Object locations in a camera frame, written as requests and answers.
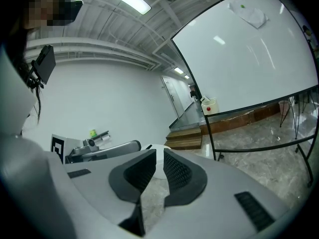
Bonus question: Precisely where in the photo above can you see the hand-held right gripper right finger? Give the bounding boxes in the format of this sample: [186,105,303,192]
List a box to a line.
[146,147,293,239]

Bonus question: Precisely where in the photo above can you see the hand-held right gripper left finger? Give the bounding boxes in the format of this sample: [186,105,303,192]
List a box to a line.
[47,148,157,239]

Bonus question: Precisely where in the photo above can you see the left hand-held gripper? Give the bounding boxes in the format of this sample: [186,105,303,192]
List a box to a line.
[50,133,142,164]

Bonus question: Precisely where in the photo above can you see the grey door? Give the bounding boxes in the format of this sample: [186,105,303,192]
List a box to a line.
[160,75,186,120]

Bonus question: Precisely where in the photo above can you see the wooden step platform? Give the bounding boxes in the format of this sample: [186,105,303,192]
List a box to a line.
[164,101,284,151]

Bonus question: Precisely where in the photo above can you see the black tablet screen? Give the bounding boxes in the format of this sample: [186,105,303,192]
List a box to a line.
[36,45,57,84]

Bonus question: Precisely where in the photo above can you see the pink waste bin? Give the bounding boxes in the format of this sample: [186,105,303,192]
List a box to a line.
[278,100,290,116]

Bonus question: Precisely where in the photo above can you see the person's face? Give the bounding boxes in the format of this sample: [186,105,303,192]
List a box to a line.
[24,0,73,30]

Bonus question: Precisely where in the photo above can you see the white paper sheet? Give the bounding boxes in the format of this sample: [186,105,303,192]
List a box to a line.
[228,0,270,30]

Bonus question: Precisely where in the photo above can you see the grey wall shelf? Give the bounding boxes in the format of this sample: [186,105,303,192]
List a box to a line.
[89,130,112,142]

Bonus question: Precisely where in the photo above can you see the black head-worn camera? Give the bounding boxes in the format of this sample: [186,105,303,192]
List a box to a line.
[62,0,84,23]

